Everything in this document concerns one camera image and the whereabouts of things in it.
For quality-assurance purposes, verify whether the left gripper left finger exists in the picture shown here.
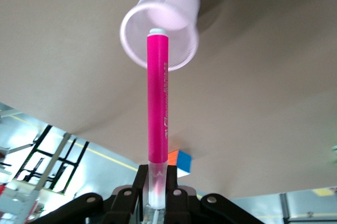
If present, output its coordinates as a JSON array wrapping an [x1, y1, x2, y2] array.
[[112, 164, 150, 224]]

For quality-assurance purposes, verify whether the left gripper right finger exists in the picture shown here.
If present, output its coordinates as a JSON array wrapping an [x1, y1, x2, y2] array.
[[164, 165, 201, 224]]

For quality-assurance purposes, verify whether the pink marker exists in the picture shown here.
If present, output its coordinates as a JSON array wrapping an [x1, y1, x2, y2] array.
[[146, 27, 170, 209]]

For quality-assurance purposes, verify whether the colourful puzzle cube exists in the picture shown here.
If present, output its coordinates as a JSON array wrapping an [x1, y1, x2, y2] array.
[[167, 149, 193, 178]]

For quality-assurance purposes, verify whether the black metal rack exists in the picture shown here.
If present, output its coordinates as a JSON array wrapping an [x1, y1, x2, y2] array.
[[14, 124, 91, 196]]

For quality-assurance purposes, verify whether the brown table cover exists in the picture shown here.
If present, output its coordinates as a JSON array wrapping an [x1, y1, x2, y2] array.
[[0, 0, 337, 200]]

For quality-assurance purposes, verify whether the translucent pink plastic cup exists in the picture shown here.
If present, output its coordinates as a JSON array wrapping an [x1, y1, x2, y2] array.
[[120, 0, 201, 73]]

